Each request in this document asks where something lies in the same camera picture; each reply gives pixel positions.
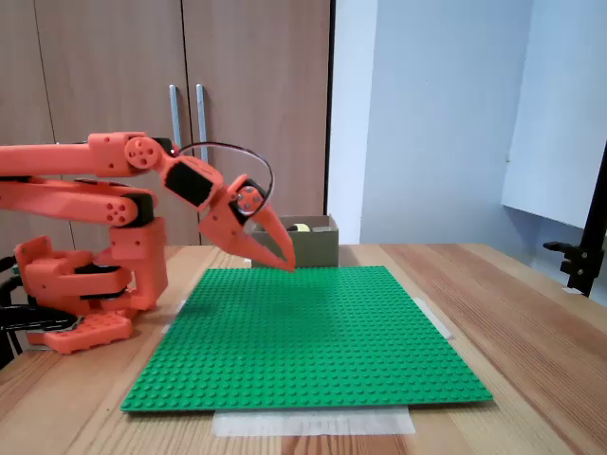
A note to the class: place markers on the yellow black white soft ball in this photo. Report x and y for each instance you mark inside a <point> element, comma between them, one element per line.
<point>299,227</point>

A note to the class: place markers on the brown cardboard box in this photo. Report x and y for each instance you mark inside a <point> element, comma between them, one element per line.
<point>313,249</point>

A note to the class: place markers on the short masking tape strip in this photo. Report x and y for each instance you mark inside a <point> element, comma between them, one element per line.
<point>173,316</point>
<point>434,317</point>

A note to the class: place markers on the green studded baseplate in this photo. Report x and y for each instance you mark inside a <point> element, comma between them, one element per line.
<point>284,355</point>

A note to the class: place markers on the brown wooden cabinet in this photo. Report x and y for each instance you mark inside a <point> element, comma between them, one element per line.
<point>261,71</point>

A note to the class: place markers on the long masking tape strip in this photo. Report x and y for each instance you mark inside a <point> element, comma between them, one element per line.
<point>308,424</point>

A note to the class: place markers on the black table clamp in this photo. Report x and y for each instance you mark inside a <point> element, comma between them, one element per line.
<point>28,318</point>

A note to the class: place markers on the black clamp stand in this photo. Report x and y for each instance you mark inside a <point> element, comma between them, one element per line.
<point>578,265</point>

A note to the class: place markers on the white wall panel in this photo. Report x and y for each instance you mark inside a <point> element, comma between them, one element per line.
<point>559,142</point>

